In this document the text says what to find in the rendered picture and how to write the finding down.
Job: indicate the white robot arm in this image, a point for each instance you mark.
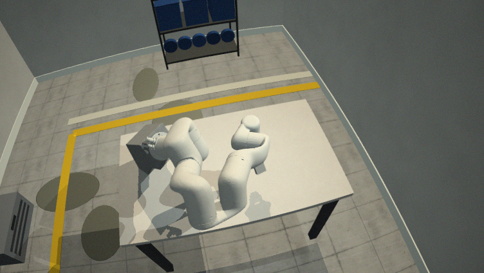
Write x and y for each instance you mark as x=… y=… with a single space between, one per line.
x=186 y=148

